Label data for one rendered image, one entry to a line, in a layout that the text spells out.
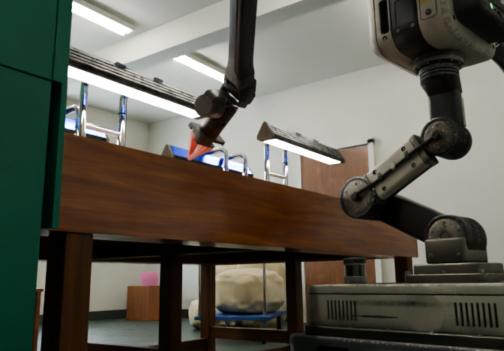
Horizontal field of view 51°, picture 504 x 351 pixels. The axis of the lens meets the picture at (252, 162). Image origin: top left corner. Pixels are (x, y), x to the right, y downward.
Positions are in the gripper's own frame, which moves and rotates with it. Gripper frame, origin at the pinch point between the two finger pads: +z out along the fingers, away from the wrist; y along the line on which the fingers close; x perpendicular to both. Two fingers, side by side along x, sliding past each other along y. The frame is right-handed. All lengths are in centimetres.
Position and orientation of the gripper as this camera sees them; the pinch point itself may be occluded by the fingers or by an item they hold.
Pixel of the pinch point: (190, 156)
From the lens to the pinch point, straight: 150.2
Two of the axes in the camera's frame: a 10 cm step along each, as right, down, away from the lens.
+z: -5.9, 7.3, 3.4
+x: 5.1, 6.6, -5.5
